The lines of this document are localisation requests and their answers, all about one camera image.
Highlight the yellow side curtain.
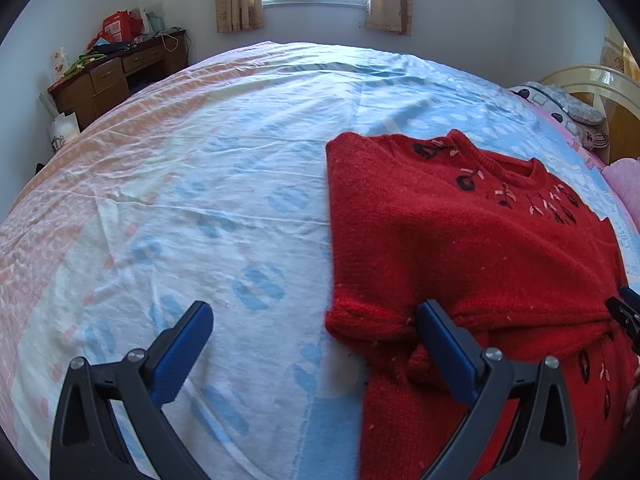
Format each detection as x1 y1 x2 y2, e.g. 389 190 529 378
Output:
600 18 640 81

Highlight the red bag on desk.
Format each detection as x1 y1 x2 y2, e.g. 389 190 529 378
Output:
102 11 142 42

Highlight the brown wooden desk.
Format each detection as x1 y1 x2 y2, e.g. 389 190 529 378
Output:
48 27 190 130

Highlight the pink pillow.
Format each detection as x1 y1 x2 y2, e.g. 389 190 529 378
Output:
602 158 640 210

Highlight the folded grey patterned blanket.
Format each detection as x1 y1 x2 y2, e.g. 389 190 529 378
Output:
510 81 610 151

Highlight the blue patterned bed sheet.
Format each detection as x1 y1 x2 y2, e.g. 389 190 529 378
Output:
1 42 639 479

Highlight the red knitted sweater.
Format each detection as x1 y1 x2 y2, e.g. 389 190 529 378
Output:
326 130 638 479

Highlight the cream wooden headboard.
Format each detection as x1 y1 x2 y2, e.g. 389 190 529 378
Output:
541 65 640 165

